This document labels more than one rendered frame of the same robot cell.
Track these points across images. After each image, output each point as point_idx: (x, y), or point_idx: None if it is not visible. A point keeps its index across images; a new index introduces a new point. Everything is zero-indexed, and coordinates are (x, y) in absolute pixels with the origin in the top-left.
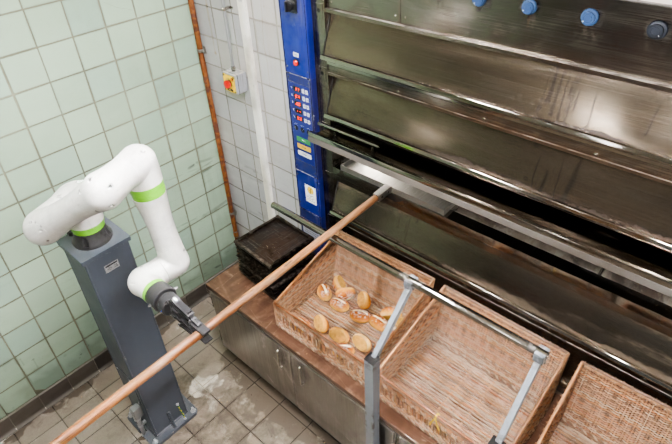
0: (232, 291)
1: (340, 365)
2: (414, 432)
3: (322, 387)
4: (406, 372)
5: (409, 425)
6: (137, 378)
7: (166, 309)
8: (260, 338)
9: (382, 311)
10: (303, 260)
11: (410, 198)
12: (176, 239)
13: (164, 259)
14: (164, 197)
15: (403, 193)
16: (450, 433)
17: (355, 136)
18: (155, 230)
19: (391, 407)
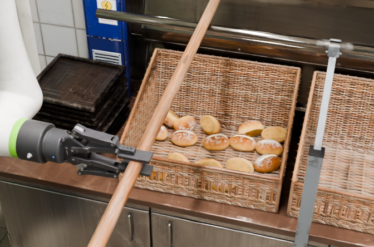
0: (32, 165)
1: (230, 198)
2: (353, 236)
3: (206, 237)
4: (303, 182)
5: (343, 231)
6: (97, 241)
7: (60, 152)
8: (93, 212)
9: (241, 128)
10: (119, 98)
11: None
12: (27, 57)
13: (15, 91)
14: None
15: None
16: None
17: None
18: (3, 42)
19: (313, 221)
